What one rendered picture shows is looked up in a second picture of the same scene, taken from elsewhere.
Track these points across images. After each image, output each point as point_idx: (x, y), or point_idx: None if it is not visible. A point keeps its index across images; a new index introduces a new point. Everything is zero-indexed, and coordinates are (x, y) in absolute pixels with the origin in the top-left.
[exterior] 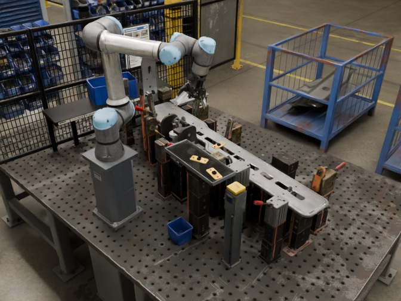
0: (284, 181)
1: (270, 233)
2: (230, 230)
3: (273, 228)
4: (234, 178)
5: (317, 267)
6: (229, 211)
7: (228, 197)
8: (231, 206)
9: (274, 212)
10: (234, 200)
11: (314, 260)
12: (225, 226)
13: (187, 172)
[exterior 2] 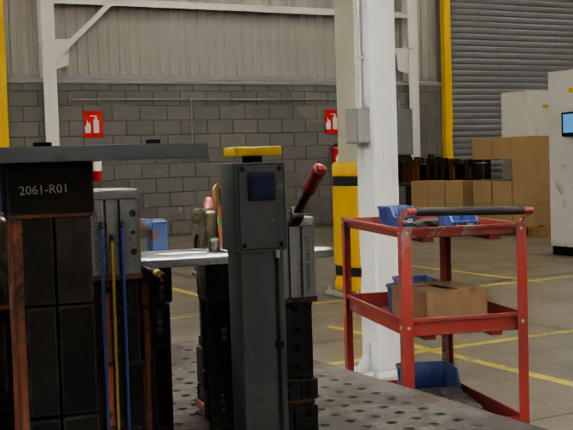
0: (168, 252)
1: (302, 334)
2: (274, 326)
3: (308, 308)
4: (132, 218)
5: (374, 425)
6: (264, 240)
7: (259, 178)
8: (273, 211)
9: (310, 235)
10: (281, 180)
11: (348, 423)
12: (245, 329)
13: (21, 217)
